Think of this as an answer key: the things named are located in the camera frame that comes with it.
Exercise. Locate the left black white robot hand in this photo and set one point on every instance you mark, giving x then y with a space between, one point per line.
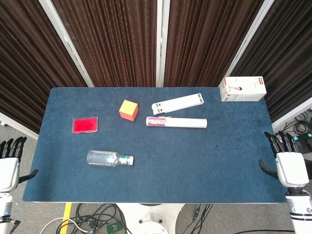
8 170

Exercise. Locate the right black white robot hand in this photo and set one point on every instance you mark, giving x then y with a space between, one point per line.
291 168

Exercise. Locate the transparent plastic bottle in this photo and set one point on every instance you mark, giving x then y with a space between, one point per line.
102 158

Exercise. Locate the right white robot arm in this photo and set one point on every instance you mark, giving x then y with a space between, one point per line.
301 209

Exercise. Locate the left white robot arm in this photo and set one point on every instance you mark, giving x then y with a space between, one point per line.
5 204

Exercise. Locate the black power strip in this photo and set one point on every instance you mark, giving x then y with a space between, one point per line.
303 141

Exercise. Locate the yellow floor tape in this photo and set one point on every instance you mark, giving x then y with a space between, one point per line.
66 215

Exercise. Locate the red card in clear case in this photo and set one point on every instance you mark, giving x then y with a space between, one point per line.
85 125

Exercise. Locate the white cardboard product box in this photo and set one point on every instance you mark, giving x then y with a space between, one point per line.
243 89

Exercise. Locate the brown pleated curtain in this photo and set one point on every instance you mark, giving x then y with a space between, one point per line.
287 48
29 61
202 41
117 41

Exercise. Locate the white plastic wrap roll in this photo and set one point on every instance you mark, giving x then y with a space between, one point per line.
185 122

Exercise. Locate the green circuit board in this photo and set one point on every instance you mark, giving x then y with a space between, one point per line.
114 228

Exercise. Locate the blue fabric table mat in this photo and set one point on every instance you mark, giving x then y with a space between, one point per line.
170 165

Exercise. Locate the orange yellow foam cube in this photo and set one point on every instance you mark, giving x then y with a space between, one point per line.
128 109

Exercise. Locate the white frame bottom rail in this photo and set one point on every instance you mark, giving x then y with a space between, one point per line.
17 125
292 114

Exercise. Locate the white frame post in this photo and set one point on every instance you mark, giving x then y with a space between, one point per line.
65 41
248 41
162 41

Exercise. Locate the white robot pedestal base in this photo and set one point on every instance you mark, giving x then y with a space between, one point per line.
151 217

